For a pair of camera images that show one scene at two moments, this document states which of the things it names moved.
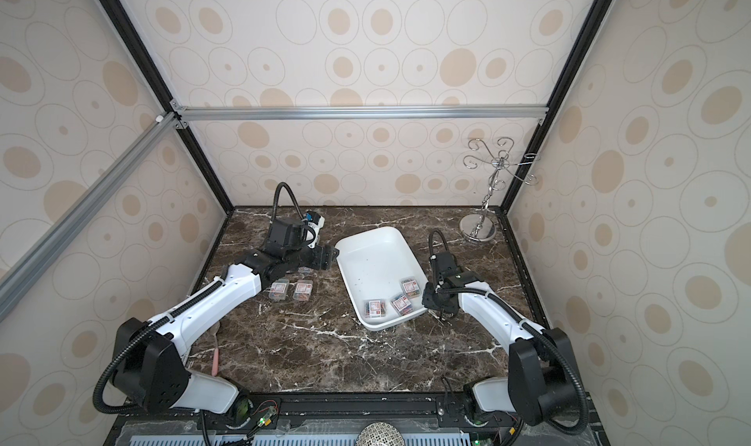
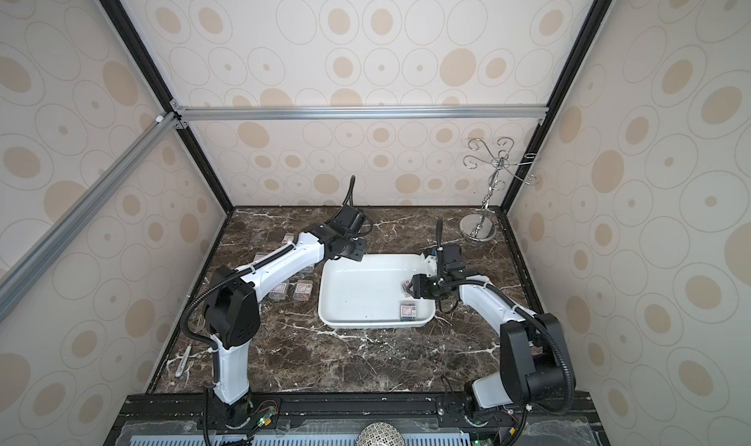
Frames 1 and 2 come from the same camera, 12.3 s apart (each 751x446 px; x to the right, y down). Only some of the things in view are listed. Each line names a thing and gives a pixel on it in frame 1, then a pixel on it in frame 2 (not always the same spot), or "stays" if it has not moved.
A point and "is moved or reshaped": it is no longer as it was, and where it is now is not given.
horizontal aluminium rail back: x=276 y=113 stays
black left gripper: x=326 y=256 -> x=361 y=250
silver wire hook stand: x=481 y=226 stays
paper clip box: x=279 y=289 stays
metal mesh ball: x=380 y=433 stays
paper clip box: x=303 y=289 stays
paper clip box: x=402 y=305 -> x=407 y=289
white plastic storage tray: x=383 y=280 is moved or reshaped
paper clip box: x=411 y=288 -> x=408 y=312
